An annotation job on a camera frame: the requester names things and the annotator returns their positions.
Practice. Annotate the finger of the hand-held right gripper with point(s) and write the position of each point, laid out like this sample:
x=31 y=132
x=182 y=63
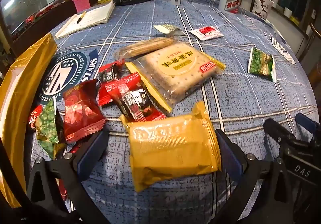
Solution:
x=280 y=131
x=307 y=123

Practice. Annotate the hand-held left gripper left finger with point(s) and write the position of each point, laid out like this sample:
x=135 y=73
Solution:
x=90 y=151

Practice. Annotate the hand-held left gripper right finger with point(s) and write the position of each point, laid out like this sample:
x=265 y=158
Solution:
x=230 y=157

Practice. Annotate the red floral candy packet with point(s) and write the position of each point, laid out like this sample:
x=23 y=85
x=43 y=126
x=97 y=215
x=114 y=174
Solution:
x=80 y=111

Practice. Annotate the green pea packet dark edge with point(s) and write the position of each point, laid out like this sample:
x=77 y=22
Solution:
x=47 y=126

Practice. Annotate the yellow snack packet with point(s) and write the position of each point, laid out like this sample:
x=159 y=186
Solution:
x=173 y=146

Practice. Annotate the red black chocolate packet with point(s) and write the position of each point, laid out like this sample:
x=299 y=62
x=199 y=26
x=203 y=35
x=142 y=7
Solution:
x=107 y=76
x=136 y=101

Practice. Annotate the green pea packet white edge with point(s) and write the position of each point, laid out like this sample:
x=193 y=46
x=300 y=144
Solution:
x=262 y=63

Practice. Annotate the yellow taped cardboard box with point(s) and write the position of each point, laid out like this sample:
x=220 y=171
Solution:
x=22 y=93

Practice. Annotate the blue plaid tablecloth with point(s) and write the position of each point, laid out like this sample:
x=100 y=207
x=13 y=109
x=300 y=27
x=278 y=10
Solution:
x=238 y=103

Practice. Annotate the small red candy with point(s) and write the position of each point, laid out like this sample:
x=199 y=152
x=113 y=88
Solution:
x=33 y=118

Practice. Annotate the white black packet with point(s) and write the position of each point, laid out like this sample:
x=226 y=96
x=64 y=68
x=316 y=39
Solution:
x=282 y=48

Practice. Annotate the clear square cracker packet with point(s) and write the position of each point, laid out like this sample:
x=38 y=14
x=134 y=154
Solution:
x=175 y=71

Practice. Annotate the clear long biscuit packet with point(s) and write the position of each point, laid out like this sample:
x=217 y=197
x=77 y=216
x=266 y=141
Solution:
x=148 y=46

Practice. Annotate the white red sachet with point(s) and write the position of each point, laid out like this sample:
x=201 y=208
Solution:
x=206 y=32

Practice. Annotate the printed paper cup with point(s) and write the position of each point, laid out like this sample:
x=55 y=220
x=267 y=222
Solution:
x=260 y=6

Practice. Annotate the open notebook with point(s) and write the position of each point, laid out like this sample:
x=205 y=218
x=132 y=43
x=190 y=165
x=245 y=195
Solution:
x=92 y=17

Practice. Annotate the black yellow pen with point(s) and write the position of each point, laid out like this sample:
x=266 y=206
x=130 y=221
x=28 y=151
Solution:
x=81 y=17

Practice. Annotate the silver gold sachet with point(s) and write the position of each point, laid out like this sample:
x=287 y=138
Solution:
x=168 y=29

